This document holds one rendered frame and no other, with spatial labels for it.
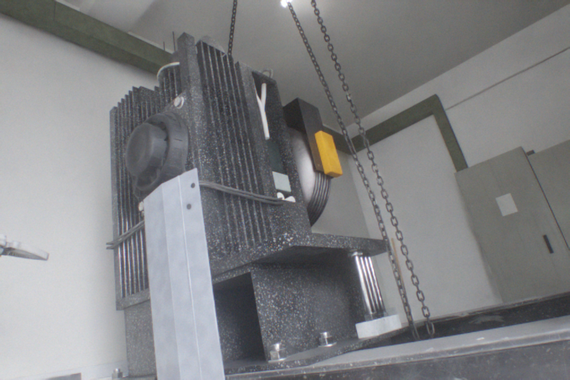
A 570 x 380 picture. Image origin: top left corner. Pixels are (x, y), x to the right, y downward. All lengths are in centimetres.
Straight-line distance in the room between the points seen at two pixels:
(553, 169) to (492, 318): 245
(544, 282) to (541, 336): 314
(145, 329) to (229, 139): 59
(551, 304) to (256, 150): 99
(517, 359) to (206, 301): 49
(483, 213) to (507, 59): 154
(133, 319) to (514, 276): 311
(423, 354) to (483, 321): 86
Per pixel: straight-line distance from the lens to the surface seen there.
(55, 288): 197
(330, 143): 135
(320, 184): 130
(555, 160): 374
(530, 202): 370
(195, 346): 73
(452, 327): 145
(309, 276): 96
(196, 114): 106
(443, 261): 406
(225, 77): 125
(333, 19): 323
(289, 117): 149
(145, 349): 117
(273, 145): 133
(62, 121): 231
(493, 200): 374
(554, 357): 61
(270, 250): 76
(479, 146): 410
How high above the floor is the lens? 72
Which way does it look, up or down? 21 degrees up
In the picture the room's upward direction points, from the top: 11 degrees counter-clockwise
